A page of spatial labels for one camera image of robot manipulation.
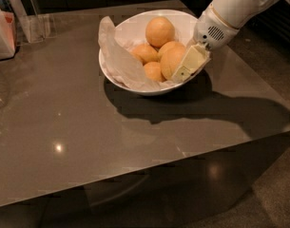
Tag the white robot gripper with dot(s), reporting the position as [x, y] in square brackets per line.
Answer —
[211, 29]

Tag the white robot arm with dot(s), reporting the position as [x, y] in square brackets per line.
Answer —
[235, 13]

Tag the middle right orange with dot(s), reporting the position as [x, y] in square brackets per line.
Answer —
[168, 46]

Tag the white ceramic bowl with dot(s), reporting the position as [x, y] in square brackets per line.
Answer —
[131, 33]

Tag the white paper liner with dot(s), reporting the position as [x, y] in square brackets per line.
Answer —
[121, 65]

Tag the white napkin box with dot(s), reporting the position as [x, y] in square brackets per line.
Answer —
[7, 35]

